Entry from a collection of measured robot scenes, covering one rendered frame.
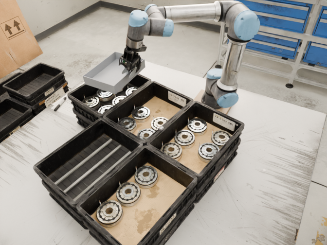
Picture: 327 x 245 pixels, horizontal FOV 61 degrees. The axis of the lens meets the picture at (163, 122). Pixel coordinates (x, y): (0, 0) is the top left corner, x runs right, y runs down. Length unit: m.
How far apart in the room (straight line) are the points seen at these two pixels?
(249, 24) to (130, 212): 0.96
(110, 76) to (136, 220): 0.75
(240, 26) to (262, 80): 2.07
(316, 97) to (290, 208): 2.02
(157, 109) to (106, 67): 0.36
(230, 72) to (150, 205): 0.77
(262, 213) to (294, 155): 0.41
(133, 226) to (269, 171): 0.75
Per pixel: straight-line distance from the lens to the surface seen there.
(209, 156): 1.32
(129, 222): 1.19
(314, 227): 2.29
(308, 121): 1.88
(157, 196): 1.23
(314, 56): 3.17
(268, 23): 3.10
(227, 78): 1.51
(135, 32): 1.23
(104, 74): 1.55
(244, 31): 1.36
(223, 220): 1.34
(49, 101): 2.50
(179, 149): 1.35
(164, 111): 1.58
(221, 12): 1.45
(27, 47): 4.07
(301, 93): 3.32
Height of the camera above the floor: 1.88
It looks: 44 degrees down
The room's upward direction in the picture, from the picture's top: 3 degrees counter-clockwise
